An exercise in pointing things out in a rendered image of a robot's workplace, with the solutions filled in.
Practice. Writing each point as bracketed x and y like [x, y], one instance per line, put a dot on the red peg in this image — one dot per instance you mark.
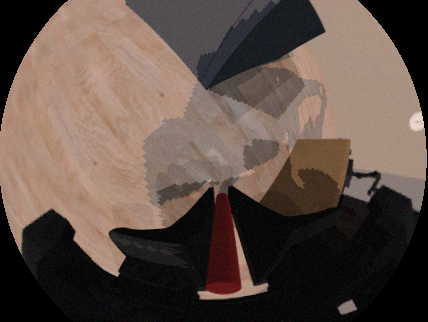
[223, 271]

